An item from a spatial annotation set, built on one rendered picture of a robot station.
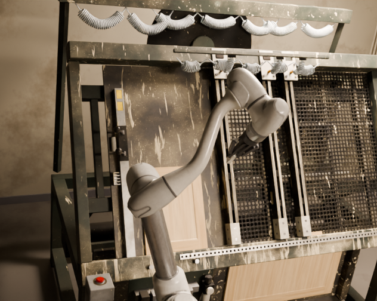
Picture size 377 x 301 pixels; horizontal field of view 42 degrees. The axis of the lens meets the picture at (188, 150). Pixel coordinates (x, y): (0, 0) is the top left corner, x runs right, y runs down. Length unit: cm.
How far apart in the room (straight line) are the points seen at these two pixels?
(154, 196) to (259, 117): 50
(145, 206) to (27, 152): 316
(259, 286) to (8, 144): 269
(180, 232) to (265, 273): 85
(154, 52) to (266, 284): 175
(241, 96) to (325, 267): 210
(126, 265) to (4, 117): 246
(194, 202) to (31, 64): 235
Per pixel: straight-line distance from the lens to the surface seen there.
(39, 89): 477
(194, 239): 291
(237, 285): 344
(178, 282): 231
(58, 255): 405
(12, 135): 488
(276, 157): 314
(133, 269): 276
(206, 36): 356
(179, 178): 189
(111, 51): 287
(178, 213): 287
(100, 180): 284
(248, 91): 193
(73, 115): 277
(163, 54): 295
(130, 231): 276
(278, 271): 354
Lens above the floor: 246
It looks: 22 degrees down
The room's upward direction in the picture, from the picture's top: 7 degrees clockwise
